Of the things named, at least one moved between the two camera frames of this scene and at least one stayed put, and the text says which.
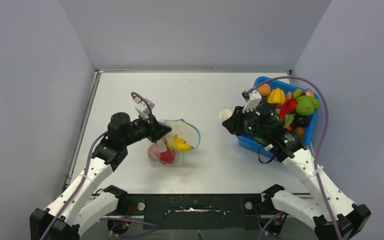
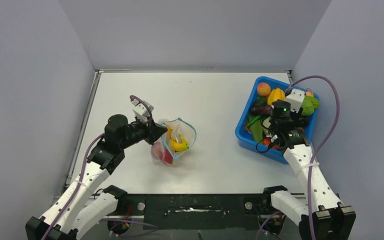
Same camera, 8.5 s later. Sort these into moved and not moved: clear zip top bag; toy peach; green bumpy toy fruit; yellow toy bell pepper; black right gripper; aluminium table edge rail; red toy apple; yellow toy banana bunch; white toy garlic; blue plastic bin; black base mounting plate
Moved: clear zip top bag; black right gripper; white toy garlic; yellow toy banana bunch
Not moved: green bumpy toy fruit; red toy apple; aluminium table edge rail; toy peach; black base mounting plate; blue plastic bin; yellow toy bell pepper
